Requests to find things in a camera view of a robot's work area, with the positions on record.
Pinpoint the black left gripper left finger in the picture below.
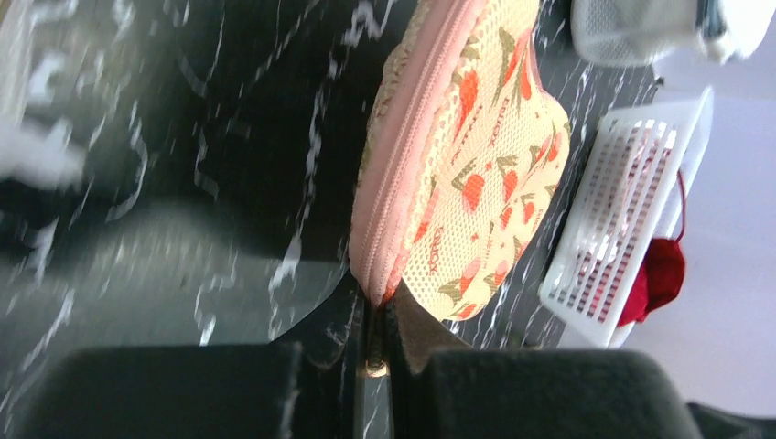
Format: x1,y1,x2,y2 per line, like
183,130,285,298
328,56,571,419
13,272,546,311
24,344,302,438

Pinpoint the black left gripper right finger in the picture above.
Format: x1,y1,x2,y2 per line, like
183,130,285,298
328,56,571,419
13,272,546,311
385,299,700,438

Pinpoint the floral mesh laundry bag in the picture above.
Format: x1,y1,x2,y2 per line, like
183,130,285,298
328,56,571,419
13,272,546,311
349,1,571,320

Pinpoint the red bra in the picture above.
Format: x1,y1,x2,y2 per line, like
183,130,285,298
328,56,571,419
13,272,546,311
618,171,686,327

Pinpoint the white cylindrical mesh laundry bag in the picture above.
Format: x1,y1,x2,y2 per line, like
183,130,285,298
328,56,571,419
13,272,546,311
570,0,775,68

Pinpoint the white plastic basket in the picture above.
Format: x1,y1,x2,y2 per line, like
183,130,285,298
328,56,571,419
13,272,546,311
538,86,715,348

